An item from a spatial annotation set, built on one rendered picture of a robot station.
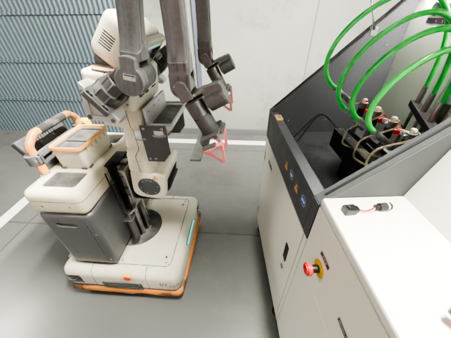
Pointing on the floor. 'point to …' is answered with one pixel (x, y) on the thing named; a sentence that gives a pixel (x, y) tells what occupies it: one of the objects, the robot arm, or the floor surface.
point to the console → (318, 248)
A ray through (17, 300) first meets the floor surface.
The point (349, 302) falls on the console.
